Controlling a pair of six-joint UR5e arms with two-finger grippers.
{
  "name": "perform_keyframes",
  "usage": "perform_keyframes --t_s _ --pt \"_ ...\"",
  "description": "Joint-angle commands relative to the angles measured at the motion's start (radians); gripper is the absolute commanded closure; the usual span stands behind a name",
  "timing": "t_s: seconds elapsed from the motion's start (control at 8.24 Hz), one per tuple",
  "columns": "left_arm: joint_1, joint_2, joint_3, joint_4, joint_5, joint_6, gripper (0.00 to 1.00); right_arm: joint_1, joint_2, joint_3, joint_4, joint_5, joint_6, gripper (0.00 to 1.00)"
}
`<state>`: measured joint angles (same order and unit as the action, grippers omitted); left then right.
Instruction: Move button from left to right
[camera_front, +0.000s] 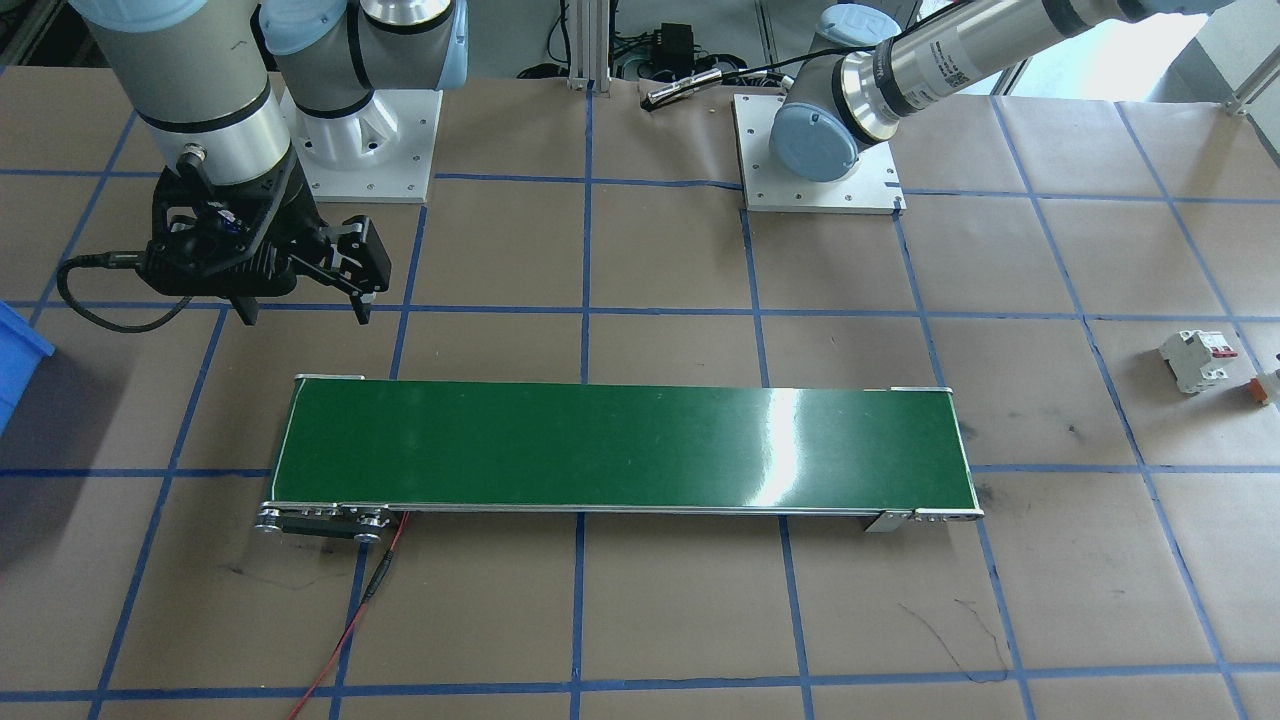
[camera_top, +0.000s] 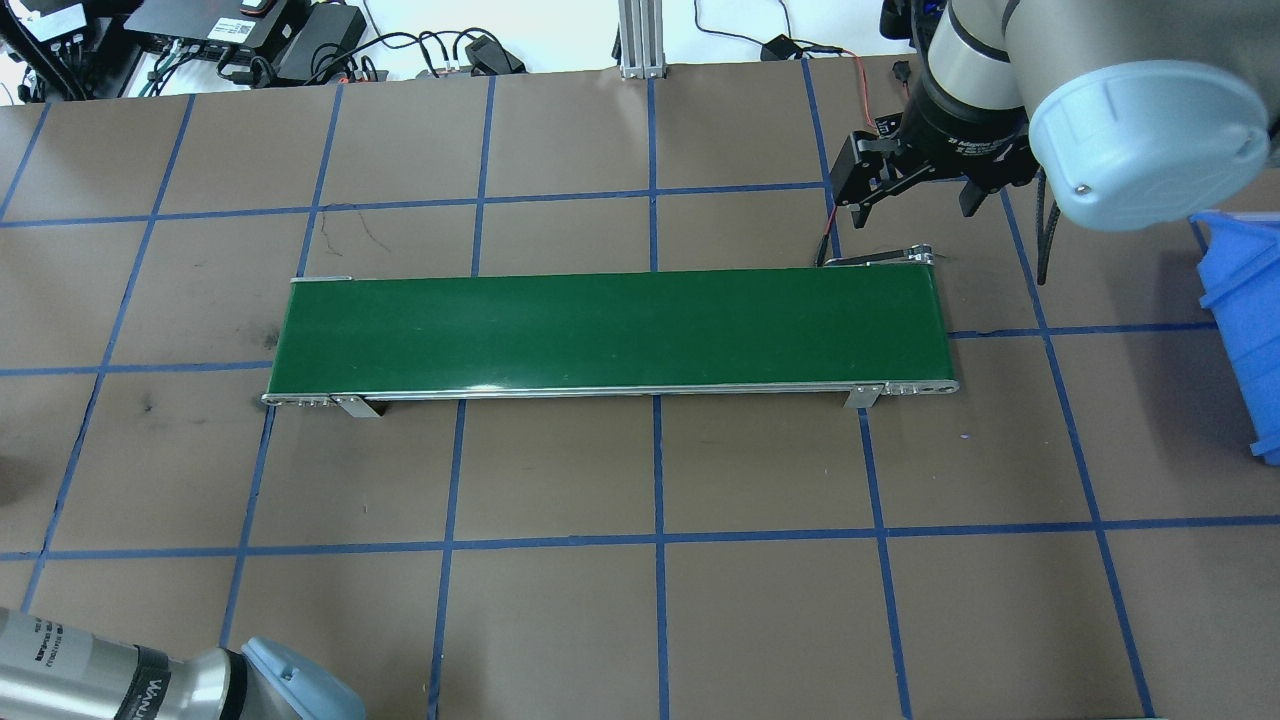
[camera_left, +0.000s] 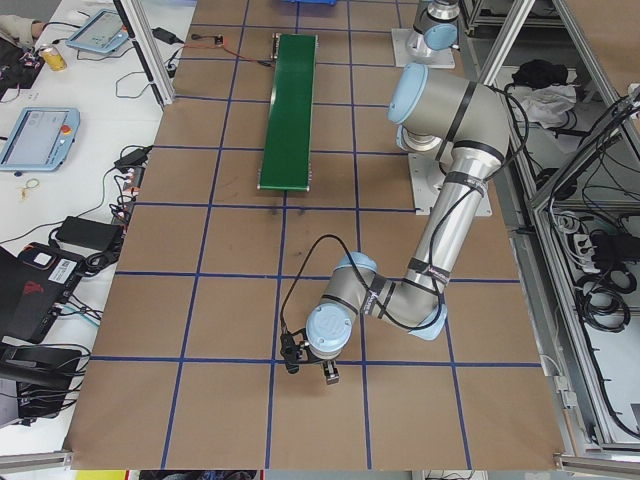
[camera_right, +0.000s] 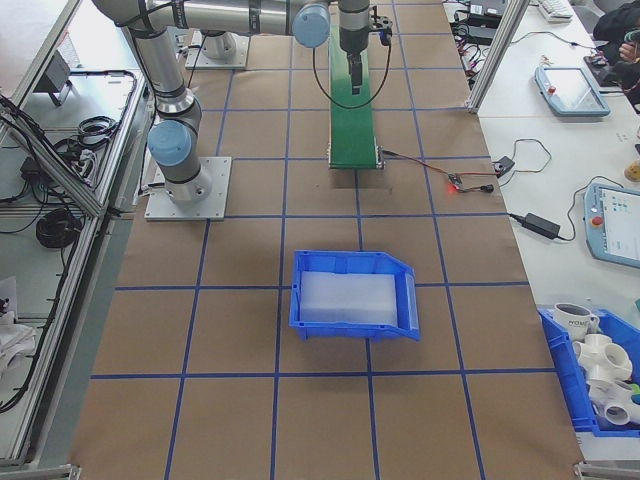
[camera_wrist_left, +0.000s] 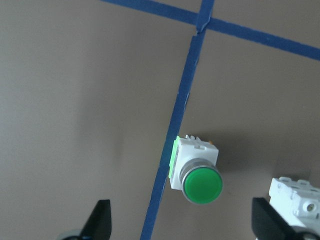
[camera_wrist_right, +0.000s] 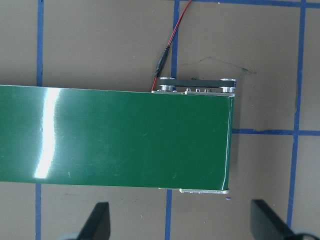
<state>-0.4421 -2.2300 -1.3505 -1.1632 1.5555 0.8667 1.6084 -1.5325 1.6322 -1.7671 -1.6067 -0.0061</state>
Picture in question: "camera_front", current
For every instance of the aluminium rig bar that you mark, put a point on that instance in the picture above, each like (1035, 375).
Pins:
(1255, 85)

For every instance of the silver cylindrical connector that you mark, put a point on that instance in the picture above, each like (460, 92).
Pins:
(680, 90)

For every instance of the blue plastic bin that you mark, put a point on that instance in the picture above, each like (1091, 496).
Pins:
(15, 360)

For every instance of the white square base plate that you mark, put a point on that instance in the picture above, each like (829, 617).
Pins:
(800, 197)
(400, 170)

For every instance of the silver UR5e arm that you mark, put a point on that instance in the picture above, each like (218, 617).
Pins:
(950, 60)
(190, 90)

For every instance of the green conveyor belt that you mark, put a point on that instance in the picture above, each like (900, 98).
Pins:
(620, 445)

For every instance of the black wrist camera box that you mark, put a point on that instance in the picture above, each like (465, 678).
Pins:
(205, 225)

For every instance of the black power adapter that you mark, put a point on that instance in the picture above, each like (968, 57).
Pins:
(677, 45)

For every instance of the white circuit breaker red switch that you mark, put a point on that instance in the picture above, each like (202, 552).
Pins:
(1190, 365)

